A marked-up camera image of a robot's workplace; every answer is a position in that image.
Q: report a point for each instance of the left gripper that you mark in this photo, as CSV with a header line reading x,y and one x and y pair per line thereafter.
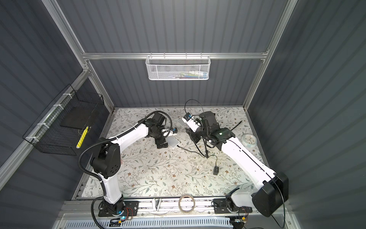
x,y
159,142

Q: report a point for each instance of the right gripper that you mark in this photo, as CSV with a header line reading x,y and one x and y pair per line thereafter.
x,y
193,136

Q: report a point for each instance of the white network switch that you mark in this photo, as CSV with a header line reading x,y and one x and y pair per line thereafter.
x,y
172,142
181,122

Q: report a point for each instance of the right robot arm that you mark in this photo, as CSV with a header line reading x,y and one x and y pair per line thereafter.
x,y
272,188

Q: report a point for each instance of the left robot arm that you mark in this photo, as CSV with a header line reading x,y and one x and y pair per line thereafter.
x,y
104,159

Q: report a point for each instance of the white round timer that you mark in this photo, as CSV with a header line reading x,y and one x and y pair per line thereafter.
x,y
249,141

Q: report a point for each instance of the clear tape roll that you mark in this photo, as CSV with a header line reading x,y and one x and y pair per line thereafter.
x,y
186,204

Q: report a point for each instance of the yellow striped marker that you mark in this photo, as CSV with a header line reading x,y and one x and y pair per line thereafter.
x,y
82,138

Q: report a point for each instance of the black foam pad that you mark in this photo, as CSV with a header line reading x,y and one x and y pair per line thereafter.
x,y
79,118

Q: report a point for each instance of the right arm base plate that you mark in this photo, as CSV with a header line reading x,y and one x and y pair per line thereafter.
x,y
225,206

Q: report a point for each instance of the white wire mesh basket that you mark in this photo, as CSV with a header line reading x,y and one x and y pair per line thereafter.
x,y
186,69

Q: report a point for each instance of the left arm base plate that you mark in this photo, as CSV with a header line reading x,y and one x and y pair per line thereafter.
x,y
128,208

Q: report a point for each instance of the black wire basket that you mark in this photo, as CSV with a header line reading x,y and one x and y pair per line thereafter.
x,y
48,137

